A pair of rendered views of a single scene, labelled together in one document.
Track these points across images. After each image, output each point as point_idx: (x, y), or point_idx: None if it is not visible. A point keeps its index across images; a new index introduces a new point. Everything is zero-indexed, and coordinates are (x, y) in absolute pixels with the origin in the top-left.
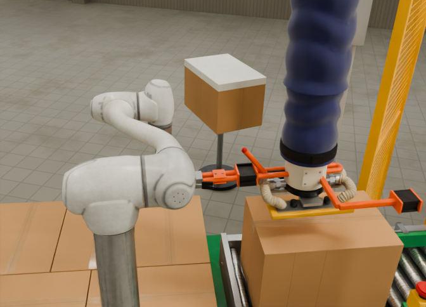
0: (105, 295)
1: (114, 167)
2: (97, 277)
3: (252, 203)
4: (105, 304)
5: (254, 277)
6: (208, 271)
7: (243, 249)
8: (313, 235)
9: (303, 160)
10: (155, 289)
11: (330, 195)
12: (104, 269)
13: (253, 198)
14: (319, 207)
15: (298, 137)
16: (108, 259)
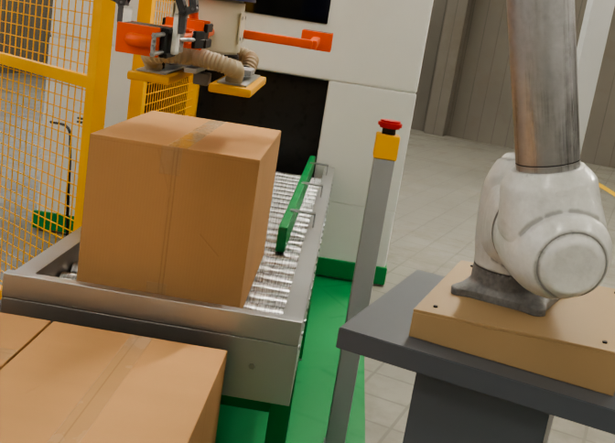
0: (573, 35)
1: None
2: (556, 10)
3: (117, 135)
4: (572, 51)
5: (203, 248)
6: (77, 328)
7: (104, 251)
8: (233, 140)
9: None
10: (78, 385)
11: (289, 37)
12: None
13: (102, 132)
14: (251, 78)
15: None
16: None
